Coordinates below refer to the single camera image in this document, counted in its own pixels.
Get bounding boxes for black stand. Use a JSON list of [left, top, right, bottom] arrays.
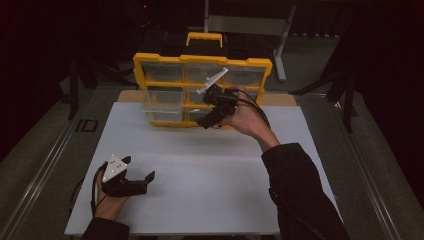
[[59, 49, 134, 121], [289, 19, 360, 134]]

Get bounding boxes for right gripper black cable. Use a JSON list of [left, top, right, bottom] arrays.
[[229, 89, 272, 130]]

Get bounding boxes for person's left hand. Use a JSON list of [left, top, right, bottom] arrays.
[[94, 171, 130, 221]]

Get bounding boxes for grey metal stand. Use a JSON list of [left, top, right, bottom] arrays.
[[203, 0, 298, 83]]

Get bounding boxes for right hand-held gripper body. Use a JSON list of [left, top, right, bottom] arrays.
[[195, 66, 240, 118]]

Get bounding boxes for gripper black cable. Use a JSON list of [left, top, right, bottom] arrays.
[[90, 162, 110, 218], [229, 89, 272, 130]]

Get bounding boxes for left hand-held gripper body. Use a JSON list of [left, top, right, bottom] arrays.
[[100, 154, 148, 198]]

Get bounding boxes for person's right hand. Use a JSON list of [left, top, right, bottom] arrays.
[[219, 85, 281, 153]]

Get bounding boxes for yellow organizer cabinet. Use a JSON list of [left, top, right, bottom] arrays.
[[132, 32, 273, 130]]

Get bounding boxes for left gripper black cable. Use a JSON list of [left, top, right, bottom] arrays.
[[90, 162, 110, 218]]

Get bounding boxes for aluminium floor rail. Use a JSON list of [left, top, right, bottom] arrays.
[[0, 86, 101, 240], [328, 96, 403, 240]]

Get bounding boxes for set of clear plastic drawers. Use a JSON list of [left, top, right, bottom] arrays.
[[141, 62, 267, 124]]

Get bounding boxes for clear organizer drawer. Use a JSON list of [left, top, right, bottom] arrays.
[[142, 86, 185, 114]]

